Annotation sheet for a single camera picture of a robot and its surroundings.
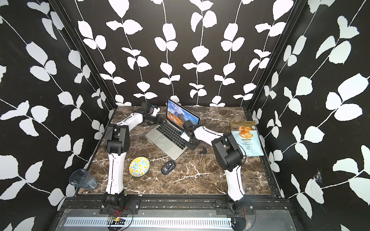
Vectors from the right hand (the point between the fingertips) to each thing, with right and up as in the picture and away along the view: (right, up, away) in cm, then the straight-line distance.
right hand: (192, 142), depth 99 cm
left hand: (-22, +16, +9) cm, 28 cm away
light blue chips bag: (+38, +5, 0) cm, 38 cm away
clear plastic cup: (-68, -20, -12) cm, 73 cm away
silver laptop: (-18, +4, +3) cm, 19 cm away
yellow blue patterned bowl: (-33, -14, -11) cm, 38 cm away
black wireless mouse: (-15, -14, -13) cm, 24 cm away
